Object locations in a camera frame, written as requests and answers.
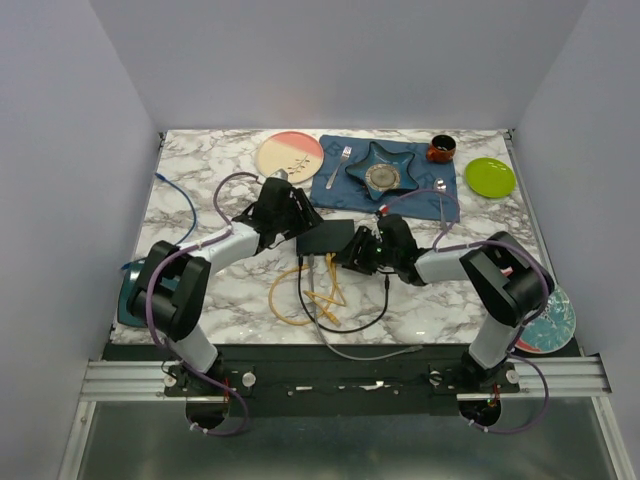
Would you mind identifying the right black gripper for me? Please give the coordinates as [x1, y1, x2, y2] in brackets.
[332, 225, 399, 275]

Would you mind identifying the yellow ethernet cable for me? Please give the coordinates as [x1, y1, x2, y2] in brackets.
[305, 252, 347, 308]
[268, 264, 343, 328]

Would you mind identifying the dark grey network switch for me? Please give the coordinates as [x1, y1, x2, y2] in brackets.
[296, 219, 355, 256]

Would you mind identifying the blue ethernet cable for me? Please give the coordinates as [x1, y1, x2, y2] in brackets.
[119, 172, 198, 271]

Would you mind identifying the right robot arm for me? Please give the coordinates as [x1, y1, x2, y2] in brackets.
[334, 214, 555, 392]

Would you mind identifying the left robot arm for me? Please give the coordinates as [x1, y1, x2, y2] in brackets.
[126, 177, 322, 395]

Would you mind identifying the pink cream round plate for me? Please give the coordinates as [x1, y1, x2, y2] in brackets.
[255, 131, 324, 183]

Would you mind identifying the blue star shaped dish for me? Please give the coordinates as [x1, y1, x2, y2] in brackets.
[345, 141, 419, 201]

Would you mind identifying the silver fork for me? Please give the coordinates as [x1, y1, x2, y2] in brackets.
[325, 146, 352, 190]

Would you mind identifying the blue cloth placemat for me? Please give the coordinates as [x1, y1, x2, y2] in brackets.
[311, 135, 458, 221]

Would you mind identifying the silver spoon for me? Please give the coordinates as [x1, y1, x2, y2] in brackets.
[433, 178, 448, 232]

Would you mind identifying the orange brown mug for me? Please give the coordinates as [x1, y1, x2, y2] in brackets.
[426, 134, 457, 164]

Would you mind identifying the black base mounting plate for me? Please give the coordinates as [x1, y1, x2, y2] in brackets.
[101, 342, 586, 419]

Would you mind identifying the green round plate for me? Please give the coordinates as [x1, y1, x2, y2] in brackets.
[464, 157, 516, 199]

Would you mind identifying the teal square plate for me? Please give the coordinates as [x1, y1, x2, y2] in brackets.
[116, 259, 146, 329]

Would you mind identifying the red teal patterned plate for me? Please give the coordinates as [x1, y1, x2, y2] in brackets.
[515, 286, 577, 355]

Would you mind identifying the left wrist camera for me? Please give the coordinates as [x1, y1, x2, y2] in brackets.
[270, 169, 288, 181]

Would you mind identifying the black power cable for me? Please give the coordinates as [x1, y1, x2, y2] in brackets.
[297, 253, 392, 334]

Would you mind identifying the grey ethernet cable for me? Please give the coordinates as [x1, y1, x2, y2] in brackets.
[305, 253, 424, 361]

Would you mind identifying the aluminium rail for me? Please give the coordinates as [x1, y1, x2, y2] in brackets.
[80, 357, 612, 403]

